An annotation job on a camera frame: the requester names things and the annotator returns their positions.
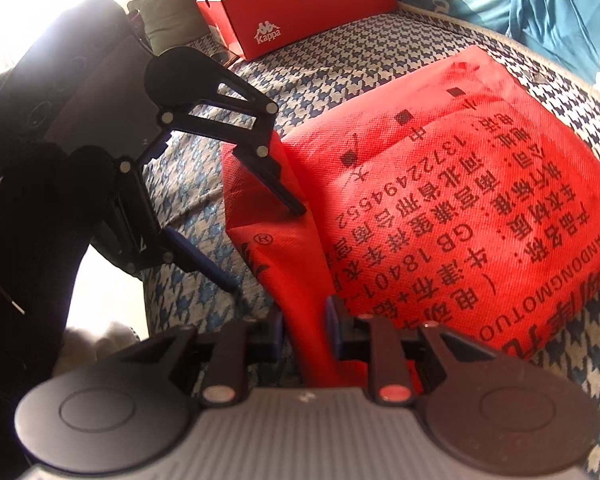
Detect red non-woven shopping bag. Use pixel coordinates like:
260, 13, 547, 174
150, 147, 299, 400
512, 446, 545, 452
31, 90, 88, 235
222, 47, 600, 387

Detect dark grey cushion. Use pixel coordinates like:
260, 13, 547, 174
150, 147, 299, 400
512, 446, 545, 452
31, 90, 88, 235
126, 0, 210, 55

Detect houndstooth woven bed mat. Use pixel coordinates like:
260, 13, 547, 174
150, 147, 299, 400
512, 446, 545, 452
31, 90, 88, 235
144, 10, 600, 479

